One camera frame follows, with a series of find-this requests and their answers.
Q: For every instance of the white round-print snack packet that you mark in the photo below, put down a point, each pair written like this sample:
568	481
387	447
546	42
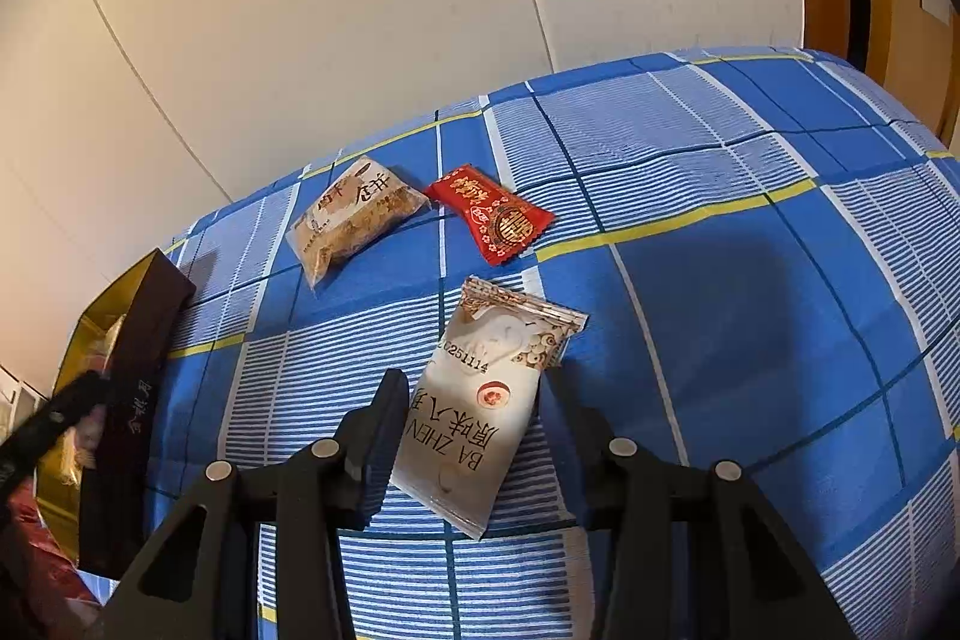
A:
480	415

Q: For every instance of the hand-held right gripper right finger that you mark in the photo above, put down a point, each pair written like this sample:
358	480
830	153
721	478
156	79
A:
581	452

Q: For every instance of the brown and gold box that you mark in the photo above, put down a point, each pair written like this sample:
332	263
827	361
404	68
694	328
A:
131	400

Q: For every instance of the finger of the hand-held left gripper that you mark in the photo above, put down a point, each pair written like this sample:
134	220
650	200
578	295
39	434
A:
60	411

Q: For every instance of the red patterned bag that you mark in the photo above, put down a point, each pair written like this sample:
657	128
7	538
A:
37	557

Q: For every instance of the clear brown pastry packet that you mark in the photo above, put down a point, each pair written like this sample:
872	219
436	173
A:
352	220

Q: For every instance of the red candy packet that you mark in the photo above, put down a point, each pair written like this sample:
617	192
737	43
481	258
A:
495	216

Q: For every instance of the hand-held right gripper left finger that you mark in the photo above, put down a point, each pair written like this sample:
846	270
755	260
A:
375	460

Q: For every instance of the blue plaid bedsheet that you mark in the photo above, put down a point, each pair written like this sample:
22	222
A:
712	310

